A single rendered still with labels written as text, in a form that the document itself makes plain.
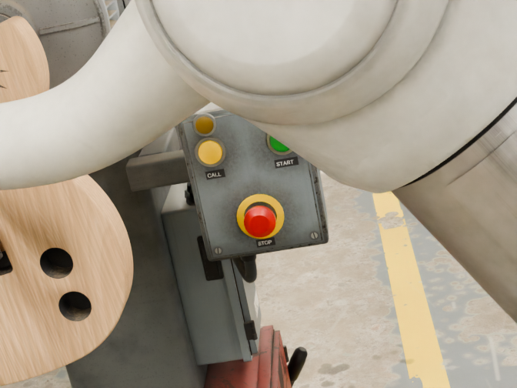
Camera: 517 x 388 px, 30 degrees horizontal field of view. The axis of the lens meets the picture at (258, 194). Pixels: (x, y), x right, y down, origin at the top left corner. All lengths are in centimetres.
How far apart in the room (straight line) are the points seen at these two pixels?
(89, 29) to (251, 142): 24
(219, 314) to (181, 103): 92
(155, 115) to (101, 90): 4
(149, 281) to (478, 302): 172
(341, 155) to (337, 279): 289
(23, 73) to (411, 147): 71
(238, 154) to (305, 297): 205
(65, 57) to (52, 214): 22
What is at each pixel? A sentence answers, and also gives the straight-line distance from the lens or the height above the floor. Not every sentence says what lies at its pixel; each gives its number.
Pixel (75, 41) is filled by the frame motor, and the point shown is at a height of 123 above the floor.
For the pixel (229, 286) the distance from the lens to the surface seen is 148.
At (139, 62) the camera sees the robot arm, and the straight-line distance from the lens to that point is 60.
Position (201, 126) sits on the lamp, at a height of 110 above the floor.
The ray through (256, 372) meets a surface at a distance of 160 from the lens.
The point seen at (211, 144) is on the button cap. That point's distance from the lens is 119.
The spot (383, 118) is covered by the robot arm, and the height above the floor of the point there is 130.
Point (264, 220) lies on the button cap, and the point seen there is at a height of 98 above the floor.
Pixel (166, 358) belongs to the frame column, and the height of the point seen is 70.
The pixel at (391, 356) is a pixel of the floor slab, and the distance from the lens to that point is 280.
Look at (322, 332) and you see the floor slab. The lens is 298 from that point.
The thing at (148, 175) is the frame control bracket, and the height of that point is 102.
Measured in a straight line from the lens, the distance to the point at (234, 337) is 153.
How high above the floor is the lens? 141
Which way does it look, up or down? 19 degrees down
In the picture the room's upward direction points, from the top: 11 degrees counter-clockwise
